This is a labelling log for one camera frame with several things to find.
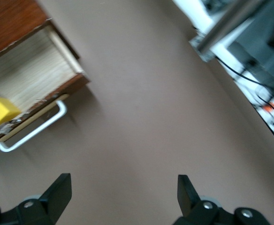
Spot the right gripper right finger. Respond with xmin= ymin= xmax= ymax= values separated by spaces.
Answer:
xmin=172 ymin=174 xmax=273 ymax=225

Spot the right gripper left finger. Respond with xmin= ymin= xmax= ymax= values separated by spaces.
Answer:
xmin=0 ymin=173 xmax=72 ymax=225

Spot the yellow wooden block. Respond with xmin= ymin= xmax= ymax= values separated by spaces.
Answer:
xmin=0 ymin=96 xmax=22 ymax=128

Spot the wooden drawer with white handle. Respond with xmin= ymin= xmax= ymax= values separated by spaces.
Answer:
xmin=0 ymin=20 xmax=91 ymax=155

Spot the dark wooden cabinet box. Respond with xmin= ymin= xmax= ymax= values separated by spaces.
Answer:
xmin=0 ymin=0 xmax=52 ymax=67

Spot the black cable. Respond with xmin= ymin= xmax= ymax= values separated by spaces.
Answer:
xmin=217 ymin=57 xmax=274 ymax=132

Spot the metal pole bracket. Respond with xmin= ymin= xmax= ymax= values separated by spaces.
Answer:
xmin=189 ymin=34 xmax=217 ymax=63

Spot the metal camera pole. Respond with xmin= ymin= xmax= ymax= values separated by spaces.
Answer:
xmin=197 ymin=0 xmax=270 ymax=53

